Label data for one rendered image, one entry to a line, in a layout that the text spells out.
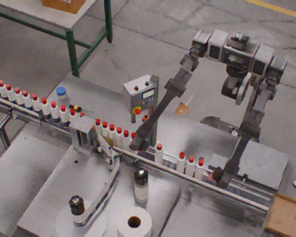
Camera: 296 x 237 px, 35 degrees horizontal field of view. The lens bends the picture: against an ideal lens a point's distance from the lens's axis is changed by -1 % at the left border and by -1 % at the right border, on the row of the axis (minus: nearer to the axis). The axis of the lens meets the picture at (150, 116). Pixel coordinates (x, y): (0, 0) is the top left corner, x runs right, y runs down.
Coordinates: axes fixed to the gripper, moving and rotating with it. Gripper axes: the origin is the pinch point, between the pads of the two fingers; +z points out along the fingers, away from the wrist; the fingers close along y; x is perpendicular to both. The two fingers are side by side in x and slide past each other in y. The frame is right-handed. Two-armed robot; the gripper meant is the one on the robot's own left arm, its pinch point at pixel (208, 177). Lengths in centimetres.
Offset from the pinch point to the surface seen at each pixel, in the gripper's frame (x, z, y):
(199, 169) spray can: -10.6, -2.7, 2.6
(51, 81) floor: -89, 195, -93
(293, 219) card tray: 51, -29, -1
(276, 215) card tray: 42.9, -22.3, 1.0
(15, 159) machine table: -88, 88, 37
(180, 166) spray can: -17.4, 8.5, 2.8
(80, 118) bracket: -80, 40, 8
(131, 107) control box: -68, 2, 1
